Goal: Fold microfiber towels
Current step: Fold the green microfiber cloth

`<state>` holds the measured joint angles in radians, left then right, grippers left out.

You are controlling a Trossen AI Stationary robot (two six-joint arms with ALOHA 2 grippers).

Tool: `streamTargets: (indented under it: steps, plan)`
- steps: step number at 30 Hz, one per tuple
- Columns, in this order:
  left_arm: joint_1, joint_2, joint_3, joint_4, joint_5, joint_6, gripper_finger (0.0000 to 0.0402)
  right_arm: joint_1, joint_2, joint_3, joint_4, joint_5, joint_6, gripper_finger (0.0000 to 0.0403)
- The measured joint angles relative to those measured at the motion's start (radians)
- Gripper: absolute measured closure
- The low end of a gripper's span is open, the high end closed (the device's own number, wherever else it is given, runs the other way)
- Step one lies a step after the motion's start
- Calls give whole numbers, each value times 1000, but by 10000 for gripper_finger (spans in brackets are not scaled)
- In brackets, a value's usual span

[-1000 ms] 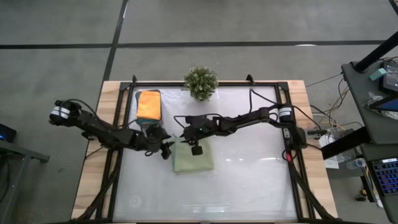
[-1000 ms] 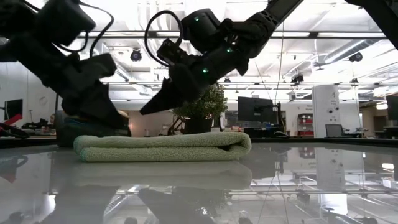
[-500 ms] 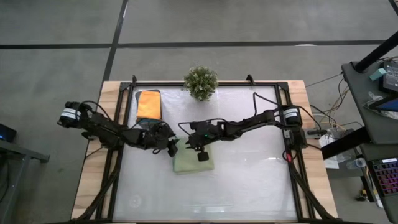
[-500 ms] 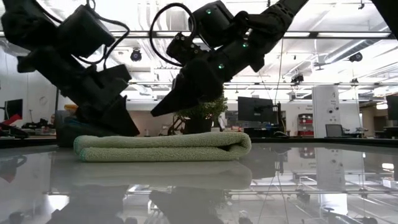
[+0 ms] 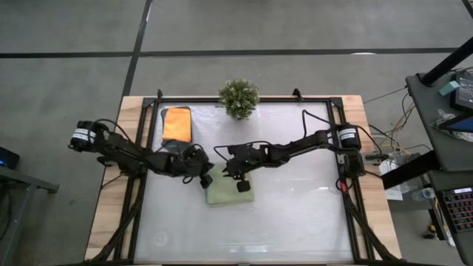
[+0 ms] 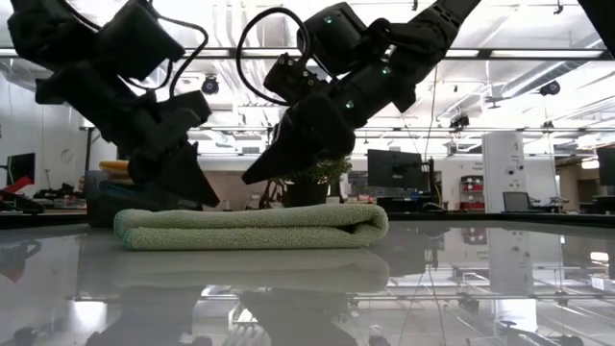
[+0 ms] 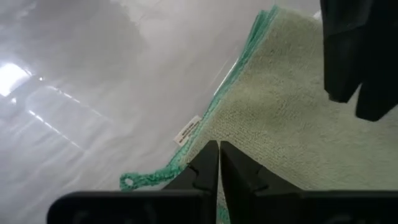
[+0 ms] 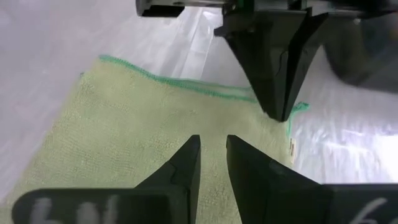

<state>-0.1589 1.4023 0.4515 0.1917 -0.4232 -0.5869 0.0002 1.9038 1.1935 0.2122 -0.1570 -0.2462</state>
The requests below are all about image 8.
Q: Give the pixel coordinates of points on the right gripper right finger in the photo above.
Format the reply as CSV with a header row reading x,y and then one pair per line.
x,y
295,202

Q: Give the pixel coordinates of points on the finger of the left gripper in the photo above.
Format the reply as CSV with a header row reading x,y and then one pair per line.
x,y
264,62
303,56

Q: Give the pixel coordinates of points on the green microfiber towel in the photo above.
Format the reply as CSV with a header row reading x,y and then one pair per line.
x,y
140,130

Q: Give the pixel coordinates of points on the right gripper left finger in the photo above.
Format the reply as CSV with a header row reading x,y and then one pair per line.
x,y
109,205

